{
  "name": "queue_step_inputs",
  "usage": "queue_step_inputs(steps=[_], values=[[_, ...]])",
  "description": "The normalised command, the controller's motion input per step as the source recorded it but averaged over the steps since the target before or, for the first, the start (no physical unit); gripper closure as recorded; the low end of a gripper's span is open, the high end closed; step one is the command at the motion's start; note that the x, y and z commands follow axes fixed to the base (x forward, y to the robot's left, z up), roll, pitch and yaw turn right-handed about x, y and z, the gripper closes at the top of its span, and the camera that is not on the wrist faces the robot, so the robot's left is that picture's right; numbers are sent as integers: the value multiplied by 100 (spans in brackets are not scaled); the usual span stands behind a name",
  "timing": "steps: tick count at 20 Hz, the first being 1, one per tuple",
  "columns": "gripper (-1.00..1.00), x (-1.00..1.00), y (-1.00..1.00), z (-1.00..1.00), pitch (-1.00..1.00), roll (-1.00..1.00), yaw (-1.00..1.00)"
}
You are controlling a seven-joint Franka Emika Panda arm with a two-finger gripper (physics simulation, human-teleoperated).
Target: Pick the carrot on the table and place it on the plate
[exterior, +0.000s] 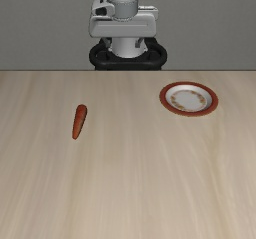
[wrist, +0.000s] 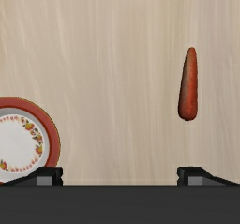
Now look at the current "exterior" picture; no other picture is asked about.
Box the red-rimmed white plate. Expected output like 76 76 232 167
158 80 220 118

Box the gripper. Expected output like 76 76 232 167
88 5 160 50

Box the orange carrot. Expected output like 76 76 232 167
71 103 88 141

